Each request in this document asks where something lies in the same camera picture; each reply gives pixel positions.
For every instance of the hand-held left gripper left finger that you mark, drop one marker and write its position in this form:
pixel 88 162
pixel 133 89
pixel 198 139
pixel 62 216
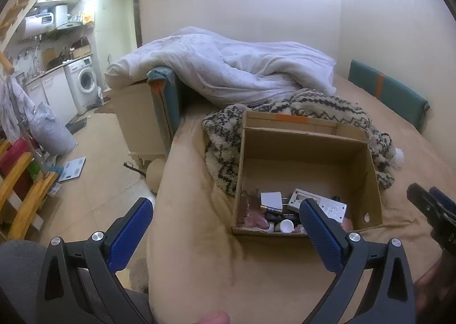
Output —
pixel 131 231

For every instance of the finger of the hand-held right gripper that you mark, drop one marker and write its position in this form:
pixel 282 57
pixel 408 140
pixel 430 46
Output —
pixel 445 201
pixel 422 199

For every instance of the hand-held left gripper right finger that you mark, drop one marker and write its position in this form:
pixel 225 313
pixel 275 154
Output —
pixel 320 235

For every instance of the white electronic device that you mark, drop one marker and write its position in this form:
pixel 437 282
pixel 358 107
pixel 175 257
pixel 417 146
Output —
pixel 331 208

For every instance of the white pill bottle red label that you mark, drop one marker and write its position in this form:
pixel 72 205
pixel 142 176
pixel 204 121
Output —
pixel 286 226

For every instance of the pink heart-shaped case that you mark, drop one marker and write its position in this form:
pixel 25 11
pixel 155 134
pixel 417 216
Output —
pixel 256 222

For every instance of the pink translucent hair clip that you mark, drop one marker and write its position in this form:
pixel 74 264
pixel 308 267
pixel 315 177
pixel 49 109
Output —
pixel 249 202

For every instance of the person's right hand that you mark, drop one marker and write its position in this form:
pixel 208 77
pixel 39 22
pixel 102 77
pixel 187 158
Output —
pixel 429 284

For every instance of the person's left hand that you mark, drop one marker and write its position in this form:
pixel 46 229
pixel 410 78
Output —
pixel 215 318

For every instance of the white blanket pompom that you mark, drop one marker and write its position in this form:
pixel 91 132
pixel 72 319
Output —
pixel 398 159

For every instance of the beige round bed leg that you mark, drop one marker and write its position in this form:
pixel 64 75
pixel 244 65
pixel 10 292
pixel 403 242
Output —
pixel 156 176

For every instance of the bed with beige sheet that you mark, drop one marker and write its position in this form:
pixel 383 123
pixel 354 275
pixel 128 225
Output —
pixel 199 220

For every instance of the bathroom scale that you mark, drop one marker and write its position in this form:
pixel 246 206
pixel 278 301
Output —
pixel 72 169

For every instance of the teal cushion with orange stripe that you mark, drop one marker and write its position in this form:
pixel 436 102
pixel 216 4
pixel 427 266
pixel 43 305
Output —
pixel 171 103
pixel 392 96

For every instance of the yellow wooden rack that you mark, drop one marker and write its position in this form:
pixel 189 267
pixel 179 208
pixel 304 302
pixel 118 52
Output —
pixel 28 199

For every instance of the beige bed footboard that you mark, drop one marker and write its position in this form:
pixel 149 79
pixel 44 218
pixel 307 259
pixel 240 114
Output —
pixel 139 120

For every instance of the zigzag patterned knit blanket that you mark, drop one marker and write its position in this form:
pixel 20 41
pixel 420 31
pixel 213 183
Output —
pixel 221 138

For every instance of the grey stuffed bag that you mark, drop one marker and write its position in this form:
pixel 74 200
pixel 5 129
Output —
pixel 50 131

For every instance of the white kitchen cabinet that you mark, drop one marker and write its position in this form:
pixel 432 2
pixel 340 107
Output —
pixel 53 96

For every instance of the white washing machine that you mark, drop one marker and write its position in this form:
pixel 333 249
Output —
pixel 85 81

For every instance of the white hanging cloth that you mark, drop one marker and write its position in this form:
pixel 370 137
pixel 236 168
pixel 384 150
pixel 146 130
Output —
pixel 12 110

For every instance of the small cardboard box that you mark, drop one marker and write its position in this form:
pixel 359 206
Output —
pixel 80 52

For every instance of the white duvet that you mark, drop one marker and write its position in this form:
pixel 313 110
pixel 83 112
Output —
pixel 221 63

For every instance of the white cylindrical tank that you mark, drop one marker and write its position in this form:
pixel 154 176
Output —
pixel 60 16

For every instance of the white water heater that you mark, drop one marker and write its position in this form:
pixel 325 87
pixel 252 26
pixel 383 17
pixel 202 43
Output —
pixel 35 22

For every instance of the wooden staircase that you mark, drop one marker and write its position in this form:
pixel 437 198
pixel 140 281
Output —
pixel 17 10

